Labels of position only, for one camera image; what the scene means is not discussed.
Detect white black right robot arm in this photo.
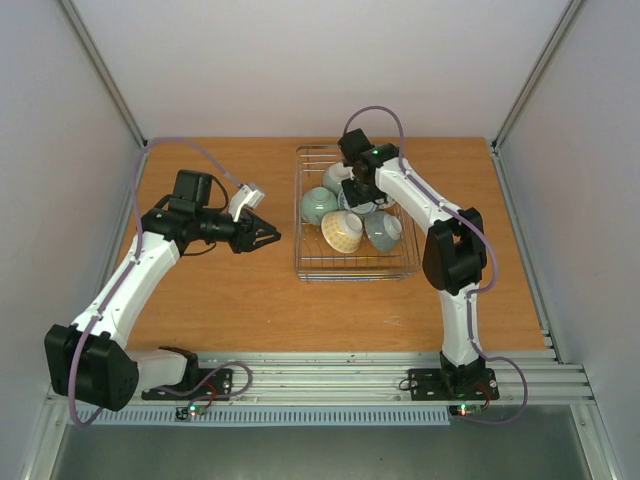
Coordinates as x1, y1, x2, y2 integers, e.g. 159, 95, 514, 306
338, 129, 487, 399

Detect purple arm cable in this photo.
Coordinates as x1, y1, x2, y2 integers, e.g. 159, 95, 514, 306
344, 105, 529, 425
67, 137, 254, 427

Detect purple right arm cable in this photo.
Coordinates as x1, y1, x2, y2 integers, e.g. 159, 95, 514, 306
344, 105, 529, 425

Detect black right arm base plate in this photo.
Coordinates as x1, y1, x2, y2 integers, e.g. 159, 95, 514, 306
407, 368, 500, 401

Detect blue floral white bowl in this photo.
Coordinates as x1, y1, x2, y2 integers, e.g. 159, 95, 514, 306
337, 189, 396, 215

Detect left controller board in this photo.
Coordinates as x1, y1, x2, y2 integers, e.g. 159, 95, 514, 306
174, 405, 208, 421

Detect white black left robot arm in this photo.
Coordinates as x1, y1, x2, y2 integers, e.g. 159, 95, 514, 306
44, 170, 281, 411

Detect green ring patterned bowl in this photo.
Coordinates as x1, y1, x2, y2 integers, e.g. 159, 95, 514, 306
299, 187, 339, 226

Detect grey slotted cable duct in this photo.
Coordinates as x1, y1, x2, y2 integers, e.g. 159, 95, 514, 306
94, 405, 450, 428

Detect grey speckled bowl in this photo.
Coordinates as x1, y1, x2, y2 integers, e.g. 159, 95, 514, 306
364, 211, 403, 253

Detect yellow blue patterned bowl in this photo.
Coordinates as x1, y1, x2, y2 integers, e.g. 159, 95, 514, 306
321, 211, 364, 254

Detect metal wire dish rack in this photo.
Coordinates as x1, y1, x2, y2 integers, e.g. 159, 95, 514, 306
293, 145, 422, 282

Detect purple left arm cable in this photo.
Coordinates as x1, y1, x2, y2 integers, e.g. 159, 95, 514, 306
67, 137, 254, 427

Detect pale green bowl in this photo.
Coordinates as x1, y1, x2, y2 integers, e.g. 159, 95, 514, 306
322, 162, 352, 195

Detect right controller board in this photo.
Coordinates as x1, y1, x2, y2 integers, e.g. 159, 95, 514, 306
449, 403, 488, 417

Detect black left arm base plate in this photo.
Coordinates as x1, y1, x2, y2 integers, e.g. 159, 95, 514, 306
141, 368, 233, 401

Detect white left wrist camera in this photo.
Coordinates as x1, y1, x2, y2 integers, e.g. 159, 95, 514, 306
228, 183, 265, 223

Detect aluminium frame rails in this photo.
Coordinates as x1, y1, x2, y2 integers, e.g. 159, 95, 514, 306
19, 0, 640, 480

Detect controller board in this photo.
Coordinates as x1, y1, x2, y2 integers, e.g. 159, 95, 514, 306
174, 405, 208, 421
449, 403, 488, 417

